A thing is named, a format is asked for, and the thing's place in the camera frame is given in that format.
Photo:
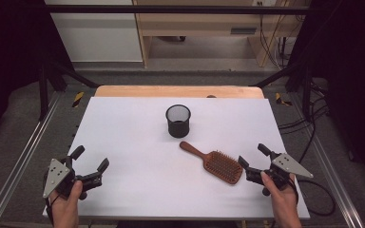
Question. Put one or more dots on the light wooden table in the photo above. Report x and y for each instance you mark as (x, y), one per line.
(177, 91)

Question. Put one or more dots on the brown wooden hairbrush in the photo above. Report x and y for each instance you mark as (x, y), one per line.
(221, 166)

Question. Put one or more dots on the white cabinet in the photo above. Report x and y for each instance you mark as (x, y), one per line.
(98, 38)

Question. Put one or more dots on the person's left hand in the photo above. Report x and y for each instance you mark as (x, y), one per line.
(65, 207)

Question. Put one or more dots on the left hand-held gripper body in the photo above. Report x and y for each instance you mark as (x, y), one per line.
(55, 177)

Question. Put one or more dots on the black horizontal frame bar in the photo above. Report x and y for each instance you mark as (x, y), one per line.
(171, 9)

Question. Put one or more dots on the black curtain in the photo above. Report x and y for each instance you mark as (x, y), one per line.
(351, 79)
(9, 63)

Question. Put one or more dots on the black diagonal frame strut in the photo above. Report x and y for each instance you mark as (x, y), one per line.
(76, 76)
(275, 76)

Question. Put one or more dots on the black frame post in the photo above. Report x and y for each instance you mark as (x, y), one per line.
(43, 95)
(307, 95)

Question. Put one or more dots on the light wooden desk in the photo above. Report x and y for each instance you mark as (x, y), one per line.
(199, 23)

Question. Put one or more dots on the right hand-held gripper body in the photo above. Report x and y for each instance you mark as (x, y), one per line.
(290, 166)

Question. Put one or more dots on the black mesh pen holder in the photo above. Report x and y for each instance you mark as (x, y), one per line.
(178, 128)

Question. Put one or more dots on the aluminium rail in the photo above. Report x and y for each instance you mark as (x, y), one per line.
(329, 164)
(19, 161)

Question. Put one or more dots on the person's right hand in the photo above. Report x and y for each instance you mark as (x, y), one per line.
(283, 201)

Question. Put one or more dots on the yellow black tape strip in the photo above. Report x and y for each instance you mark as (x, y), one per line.
(78, 99)
(280, 99)

